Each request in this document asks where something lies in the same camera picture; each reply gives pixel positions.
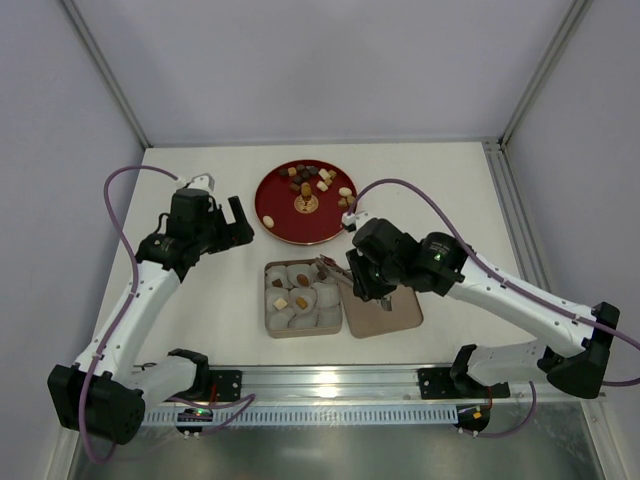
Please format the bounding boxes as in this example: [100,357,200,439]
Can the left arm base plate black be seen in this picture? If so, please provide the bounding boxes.
[206,369,243,403]

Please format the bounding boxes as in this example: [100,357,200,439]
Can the round mount black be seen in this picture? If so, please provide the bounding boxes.
[454,404,492,436]
[176,407,213,440]

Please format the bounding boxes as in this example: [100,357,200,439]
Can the purple cable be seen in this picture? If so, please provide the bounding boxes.
[342,179,640,440]
[74,167,256,464]

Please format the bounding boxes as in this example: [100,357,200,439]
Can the white paper cup bottom middle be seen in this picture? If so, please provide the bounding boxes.
[287,310,318,330]

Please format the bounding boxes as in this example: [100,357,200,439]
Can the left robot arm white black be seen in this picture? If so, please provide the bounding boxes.
[47,187,254,445]

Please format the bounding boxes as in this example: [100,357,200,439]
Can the white paper cup middle right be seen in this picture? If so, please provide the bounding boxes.
[313,283,340,309]

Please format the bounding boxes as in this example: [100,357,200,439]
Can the left round mount black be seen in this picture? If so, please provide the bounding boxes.
[176,407,213,440]

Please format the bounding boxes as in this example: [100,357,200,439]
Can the gold tin lid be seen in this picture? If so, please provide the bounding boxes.
[339,283,424,339]

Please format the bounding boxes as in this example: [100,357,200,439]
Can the brown oval chocolate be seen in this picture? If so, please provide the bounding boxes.
[296,274,309,286]

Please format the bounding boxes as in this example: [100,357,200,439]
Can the aluminium frame post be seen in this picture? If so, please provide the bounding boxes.
[499,0,593,149]
[58,0,152,149]

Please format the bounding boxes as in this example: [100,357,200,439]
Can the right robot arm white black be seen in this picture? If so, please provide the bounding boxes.
[342,213,620,399]

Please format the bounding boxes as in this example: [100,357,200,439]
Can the aluminium rail front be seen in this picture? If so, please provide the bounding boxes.
[124,360,607,405]

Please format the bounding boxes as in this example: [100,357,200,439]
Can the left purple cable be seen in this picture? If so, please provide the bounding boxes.
[74,167,256,464]

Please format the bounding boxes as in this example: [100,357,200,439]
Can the white paper cup bottom left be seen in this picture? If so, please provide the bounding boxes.
[266,307,295,332]

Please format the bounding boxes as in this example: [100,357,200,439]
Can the white paper cup bottom right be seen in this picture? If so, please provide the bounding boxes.
[316,306,342,328]

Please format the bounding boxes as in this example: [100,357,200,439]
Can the white paper cup middle left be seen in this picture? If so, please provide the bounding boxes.
[265,288,290,313]

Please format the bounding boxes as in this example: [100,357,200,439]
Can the gold square tin box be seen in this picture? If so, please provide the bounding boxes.
[264,259,344,339]

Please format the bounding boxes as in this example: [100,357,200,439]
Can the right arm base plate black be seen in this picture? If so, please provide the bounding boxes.
[417,366,510,400]

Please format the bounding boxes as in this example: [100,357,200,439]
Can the aluminium rail right side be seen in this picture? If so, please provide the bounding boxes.
[482,138,552,291]

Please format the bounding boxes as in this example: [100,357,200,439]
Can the white paper cup top middle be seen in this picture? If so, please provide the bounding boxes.
[287,264,314,288]

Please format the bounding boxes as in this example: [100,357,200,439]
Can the right round mount black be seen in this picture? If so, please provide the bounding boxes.
[454,404,492,436]

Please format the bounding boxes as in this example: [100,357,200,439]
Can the aluminium rail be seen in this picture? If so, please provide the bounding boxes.
[124,360,607,405]
[482,138,552,291]

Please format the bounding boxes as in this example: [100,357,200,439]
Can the round red tray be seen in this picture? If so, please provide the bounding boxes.
[254,159,357,246]

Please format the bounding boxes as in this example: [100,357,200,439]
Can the tan barrel chocolate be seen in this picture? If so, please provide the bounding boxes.
[301,183,312,199]

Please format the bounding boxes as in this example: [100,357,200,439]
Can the perforated cable duct strip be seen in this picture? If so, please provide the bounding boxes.
[142,404,457,428]

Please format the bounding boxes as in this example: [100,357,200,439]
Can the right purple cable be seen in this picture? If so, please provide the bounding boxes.
[342,179,640,440]

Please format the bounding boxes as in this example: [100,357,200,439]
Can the white square chocolate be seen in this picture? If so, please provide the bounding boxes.
[274,298,287,310]

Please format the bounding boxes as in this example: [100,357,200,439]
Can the white paper cup centre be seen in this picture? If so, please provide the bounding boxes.
[289,288,317,314]

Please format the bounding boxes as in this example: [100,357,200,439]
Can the white paper cup top left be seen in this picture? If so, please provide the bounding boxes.
[265,265,291,289]

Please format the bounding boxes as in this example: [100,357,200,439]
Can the metal tongs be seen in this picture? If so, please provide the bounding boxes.
[314,255,393,312]

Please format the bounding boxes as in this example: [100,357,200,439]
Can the white paper cup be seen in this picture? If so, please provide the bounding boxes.
[313,283,340,309]
[265,265,291,289]
[289,288,317,314]
[312,264,337,284]
[287,310,318,330]
[266,307,295,332]
[316,306,342,328]
[265,288,290,313]
[287,264,314,288]

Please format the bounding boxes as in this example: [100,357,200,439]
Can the aluminium frame post right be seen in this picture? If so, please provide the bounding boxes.
[499,0,593,149]

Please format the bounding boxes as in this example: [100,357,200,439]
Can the aluminium frame post left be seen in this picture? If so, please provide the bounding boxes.
[58,0,152,149]

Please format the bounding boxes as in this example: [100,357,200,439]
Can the white paper cup top right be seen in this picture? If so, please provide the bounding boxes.
[312,264,337,284]

